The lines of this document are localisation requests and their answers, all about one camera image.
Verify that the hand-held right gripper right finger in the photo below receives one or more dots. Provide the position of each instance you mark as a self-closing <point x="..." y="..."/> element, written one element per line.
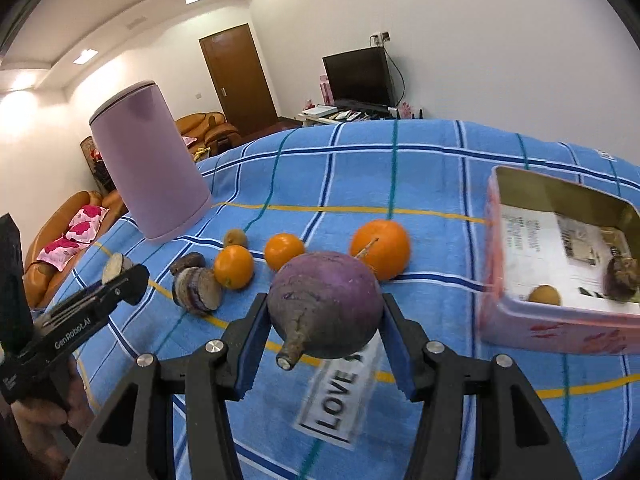
<point x="400" y="355"/>

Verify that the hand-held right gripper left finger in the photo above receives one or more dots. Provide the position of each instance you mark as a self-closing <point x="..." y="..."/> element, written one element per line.
<point x="250" y="350"/>

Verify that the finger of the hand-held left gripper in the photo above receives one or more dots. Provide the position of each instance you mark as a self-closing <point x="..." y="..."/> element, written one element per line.
<point x="127" y="285"/>

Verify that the purple sweet potato piece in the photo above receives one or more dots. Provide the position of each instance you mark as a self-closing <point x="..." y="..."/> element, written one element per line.
<point x="197" y="290"/>
<point x="622" y="275"/>
<point x="187" y="262"/>
<point x="114" y="267"/>

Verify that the small orange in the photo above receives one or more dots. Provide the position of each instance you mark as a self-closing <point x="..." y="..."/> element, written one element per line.
<point x="233" y="266"/>
<point x="284" y="251"/>

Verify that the purple round turnip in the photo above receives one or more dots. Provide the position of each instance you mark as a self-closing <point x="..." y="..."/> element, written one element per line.
<point x="325" y="305"/>

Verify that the large orange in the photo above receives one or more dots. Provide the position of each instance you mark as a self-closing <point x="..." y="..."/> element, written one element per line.
<point x="382" y="250"/>

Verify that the brown kiwi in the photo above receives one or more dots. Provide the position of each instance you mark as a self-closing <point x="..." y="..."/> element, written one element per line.
<point x="235" y="238"/>
<point x="544" y="295"/>

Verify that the pink tin box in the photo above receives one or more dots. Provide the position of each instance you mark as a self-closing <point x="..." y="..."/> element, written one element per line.
<point x="550" y="330"/>

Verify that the person's left hand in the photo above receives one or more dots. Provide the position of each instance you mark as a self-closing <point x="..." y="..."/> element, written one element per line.
<point x="45" y="430"/>

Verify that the pink floral cushion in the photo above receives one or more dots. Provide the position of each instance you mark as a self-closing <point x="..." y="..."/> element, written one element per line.
<point x="75" y="235"/>
<point x="190" y="141"/>

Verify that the orange leather sofa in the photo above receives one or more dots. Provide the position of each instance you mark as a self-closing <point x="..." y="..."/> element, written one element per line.
<point x="50" y="280"/>

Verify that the white blanket label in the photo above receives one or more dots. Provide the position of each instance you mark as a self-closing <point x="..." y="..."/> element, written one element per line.
<point x="335" y="400"/>
<point x="607" y="155"/>

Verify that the dark wooden cabinet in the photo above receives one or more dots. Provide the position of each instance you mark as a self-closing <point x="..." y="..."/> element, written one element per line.
<point x="97" y="165"/>

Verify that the lilac electric kettle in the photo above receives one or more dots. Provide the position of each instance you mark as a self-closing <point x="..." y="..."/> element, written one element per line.
<point x="150" y="160"/>

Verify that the orange leather armchair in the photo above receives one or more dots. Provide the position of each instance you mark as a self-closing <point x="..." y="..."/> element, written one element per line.
<point x="210" y="130"/>

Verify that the printed paper sheet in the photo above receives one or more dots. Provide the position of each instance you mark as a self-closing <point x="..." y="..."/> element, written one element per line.
<point x="540" y="245"/>

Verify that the blue plaid blanket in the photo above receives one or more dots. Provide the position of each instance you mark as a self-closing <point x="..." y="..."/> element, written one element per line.
<point x="425" y="175"/>

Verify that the brown wooden door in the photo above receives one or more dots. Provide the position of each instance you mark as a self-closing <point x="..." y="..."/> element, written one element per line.
<point x="240" y="80"/>

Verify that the pink flower decoration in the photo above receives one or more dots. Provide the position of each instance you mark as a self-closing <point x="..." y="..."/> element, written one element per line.
<point x="406" y="110"/>

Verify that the white television stand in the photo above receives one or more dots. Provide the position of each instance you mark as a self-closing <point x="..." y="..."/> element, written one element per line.
<point x="345" y="116"/>

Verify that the white flat box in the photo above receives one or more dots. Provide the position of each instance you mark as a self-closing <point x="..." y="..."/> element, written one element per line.
<point x="319" y="110"/>

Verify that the ceiling air vent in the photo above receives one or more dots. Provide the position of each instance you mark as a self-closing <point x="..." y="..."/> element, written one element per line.
<point x="136" y="22"/>

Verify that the black television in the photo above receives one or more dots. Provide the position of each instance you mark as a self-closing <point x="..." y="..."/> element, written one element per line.
<point x="357" y="77"/>

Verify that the wall power outlet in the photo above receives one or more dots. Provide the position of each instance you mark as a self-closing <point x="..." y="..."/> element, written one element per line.
<point x="380" y="38"/>

